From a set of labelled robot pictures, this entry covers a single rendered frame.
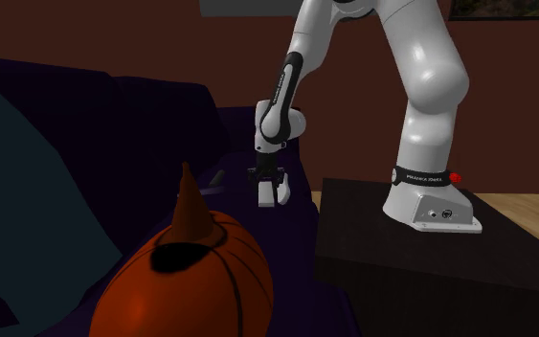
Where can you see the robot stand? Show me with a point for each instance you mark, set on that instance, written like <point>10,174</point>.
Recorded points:
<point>390,261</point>

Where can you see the dark framed wall picture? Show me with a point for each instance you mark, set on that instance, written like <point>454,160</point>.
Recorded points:
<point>507,7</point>

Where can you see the orange pumpkin with stem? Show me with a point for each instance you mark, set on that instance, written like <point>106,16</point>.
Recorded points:
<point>180,298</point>

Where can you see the dark purple sofa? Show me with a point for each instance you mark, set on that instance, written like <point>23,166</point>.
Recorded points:
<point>157,140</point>

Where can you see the dark teal cushion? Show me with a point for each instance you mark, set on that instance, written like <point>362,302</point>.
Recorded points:
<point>26,210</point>

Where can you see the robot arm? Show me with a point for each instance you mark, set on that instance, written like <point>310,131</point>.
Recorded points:
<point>427,88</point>

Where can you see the dark grey slim object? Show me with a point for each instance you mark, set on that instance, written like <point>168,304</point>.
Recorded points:
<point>216,179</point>

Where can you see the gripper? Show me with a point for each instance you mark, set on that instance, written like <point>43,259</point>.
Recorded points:
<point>265,163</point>

